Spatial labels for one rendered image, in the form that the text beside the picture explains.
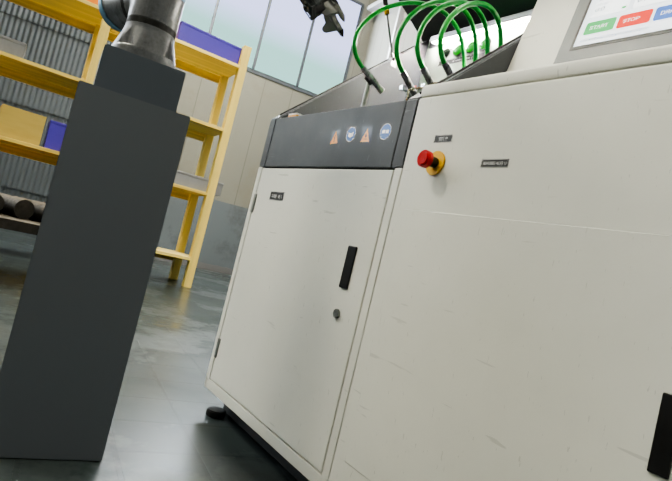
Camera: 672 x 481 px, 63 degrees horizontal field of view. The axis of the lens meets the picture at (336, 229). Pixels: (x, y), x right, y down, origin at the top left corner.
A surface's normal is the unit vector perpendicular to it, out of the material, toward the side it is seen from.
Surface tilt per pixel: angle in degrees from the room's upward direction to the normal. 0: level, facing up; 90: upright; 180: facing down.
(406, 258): 90
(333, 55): 90
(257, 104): 90
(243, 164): 90
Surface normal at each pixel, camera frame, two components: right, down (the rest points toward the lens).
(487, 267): -0.79, -0.22
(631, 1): -0.71, -0.44
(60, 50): 0.46, 0.07
